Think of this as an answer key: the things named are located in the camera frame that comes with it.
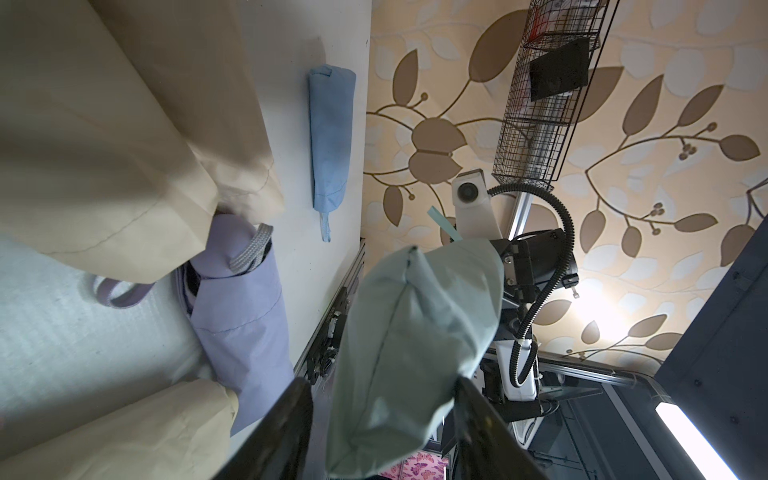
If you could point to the cream bare folded umbrella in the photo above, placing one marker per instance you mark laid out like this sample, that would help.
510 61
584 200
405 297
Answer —
182 432

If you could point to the dark tool in side basket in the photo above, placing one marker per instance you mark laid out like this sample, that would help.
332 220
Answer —
561 70

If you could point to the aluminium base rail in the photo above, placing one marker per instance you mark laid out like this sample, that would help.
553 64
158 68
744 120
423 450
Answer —
318 357

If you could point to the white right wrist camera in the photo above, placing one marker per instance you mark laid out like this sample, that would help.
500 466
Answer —
473 212

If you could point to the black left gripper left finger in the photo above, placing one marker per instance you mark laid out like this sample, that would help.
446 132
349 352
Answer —
277 448

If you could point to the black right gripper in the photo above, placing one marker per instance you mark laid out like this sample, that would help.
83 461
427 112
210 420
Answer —
529 261

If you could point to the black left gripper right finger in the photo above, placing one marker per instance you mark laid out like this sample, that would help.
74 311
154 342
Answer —
485 449

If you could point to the black side wire basket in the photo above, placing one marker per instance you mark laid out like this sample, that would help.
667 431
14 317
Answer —
536 135

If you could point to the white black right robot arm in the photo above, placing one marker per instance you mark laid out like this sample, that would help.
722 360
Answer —
509 372

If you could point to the lilac umbrella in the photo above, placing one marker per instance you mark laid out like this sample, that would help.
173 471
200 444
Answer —
232 295

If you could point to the beige sleeved umbrella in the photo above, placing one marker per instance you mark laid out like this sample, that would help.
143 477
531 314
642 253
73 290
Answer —
93 172
191 56

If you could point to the mint green umbrella sleeve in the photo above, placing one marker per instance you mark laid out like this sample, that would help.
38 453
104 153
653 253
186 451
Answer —
419 322

